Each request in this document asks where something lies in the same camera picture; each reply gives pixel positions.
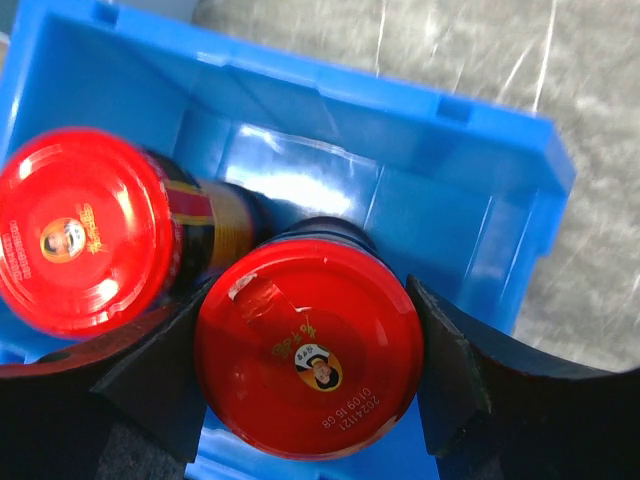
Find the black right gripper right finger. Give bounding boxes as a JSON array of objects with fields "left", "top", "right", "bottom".
[{"left": 407, "top": 276, "right": 639, "bottom": 479}]

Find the red-lid sauce jar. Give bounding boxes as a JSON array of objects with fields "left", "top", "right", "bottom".
[
  {"left": 1, "top": 128, "right": 272, "bottom": 339},
  {"left": 194, "top": 216, "right": 424, "bottom": 460}
]

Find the blue three-compartment plastic bin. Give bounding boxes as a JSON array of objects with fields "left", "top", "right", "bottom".
[{"left": 0, "top": 0, "right": 576, "bottom": 480}]

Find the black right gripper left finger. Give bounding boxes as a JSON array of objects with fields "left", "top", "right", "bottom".
[{"left": 1, "top": 280, "right": 213, "bottom": 479}]

